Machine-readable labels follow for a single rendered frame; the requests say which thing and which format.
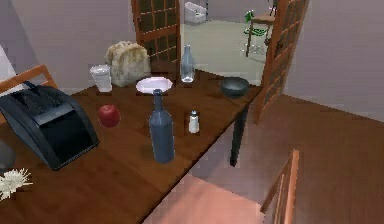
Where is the dark blue bottle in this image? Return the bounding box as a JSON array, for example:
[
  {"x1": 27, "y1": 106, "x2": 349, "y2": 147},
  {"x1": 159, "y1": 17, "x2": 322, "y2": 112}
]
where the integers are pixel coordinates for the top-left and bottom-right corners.
[{"x1": 148, "y1": 88, "x2": 176, "y2": 165}]

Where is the clear glass bottle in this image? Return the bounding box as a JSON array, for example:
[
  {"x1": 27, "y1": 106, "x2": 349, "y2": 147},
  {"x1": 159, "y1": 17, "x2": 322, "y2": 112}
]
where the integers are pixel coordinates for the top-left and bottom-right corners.
[{"x1": 180, "y1": 44, "x2": 196, "y2": 84}]

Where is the white salt shaker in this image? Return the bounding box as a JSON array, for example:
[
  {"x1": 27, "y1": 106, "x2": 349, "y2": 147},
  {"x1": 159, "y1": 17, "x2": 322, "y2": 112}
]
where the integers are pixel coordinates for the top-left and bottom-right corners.
[{"x1": 188, "y1": 110, "x2": 200, "y2": 134}]

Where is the white plate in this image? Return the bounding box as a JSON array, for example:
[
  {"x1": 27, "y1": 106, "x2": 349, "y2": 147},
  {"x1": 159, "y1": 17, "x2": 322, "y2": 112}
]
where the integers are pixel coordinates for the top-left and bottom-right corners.
[{"x1": 135, "y1": 76, "x2": 174, "y2": 95}]

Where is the dark grey bowl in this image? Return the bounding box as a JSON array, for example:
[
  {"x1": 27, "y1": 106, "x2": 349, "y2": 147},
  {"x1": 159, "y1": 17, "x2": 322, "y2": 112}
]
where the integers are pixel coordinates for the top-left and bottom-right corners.
[{"x1": 219, "y1": 76, "x2": 250, "y2": 98}]

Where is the loaf of bread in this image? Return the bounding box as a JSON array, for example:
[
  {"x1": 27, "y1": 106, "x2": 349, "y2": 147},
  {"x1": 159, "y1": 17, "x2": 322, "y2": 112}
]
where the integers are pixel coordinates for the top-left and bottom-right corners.
[{"x1": 103, "y1": 40, "x2": 152, "y2": 88}]

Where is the brown wooden table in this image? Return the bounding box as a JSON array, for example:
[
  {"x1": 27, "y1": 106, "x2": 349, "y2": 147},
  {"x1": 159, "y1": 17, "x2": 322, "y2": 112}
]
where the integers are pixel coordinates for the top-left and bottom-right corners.
[{"x1": 0, "y1": 69, "x2": 262, "y2": 224}]

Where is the red apple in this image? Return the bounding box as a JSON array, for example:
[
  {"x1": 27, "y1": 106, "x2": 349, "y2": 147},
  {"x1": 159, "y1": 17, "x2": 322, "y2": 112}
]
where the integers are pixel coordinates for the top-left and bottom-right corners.
[{"x1": 97, "y1": 104, "x2": 121, "y2": 129}]

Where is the brown panelled door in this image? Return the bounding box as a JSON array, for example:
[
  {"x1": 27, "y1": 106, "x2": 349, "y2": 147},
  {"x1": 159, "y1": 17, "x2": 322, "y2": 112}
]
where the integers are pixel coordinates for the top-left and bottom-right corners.
[
  {"x1": 130, "y1": 0, "x2": 182, "y2": 72},
  {"x1": 254, "y1": 0, "x2": 310, "y2": 125}
]

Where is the clear glass cup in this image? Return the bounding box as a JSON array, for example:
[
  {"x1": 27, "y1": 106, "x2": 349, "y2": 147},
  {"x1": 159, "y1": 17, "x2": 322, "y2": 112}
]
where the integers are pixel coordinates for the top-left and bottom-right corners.
[{"x1": 89, "y1": 64, "x2": 113, "y2": 93}]

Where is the white toilet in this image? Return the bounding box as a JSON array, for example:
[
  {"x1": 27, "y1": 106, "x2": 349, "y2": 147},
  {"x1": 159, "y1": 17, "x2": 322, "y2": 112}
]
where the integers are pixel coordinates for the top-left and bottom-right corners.
[{"x1": 184, "y1": 1, "x2": 208, "y2": 25}]

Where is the brown wooden chair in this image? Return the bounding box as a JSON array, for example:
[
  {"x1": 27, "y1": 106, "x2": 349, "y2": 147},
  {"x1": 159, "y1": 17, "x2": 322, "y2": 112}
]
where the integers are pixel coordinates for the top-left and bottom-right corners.
[
  {"x1": 0, "y1": 64, "x2": 58, "y2": 126},
  {"x1": 260, "y1": 149, "x2": 300, "y2": 224}
]

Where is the black toaster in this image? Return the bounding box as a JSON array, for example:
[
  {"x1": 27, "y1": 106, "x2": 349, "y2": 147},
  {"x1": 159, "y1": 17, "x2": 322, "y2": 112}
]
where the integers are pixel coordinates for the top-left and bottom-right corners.
[{"x1": 0, "y1": 80, "x2": 100, "y2": 172}]

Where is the white spiky plant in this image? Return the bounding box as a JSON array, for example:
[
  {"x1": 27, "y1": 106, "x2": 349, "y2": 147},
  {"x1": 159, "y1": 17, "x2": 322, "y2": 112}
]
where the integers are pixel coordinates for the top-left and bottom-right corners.
[{"x1": 0, "y1": 167, "x2": 34, "y2": 202}]

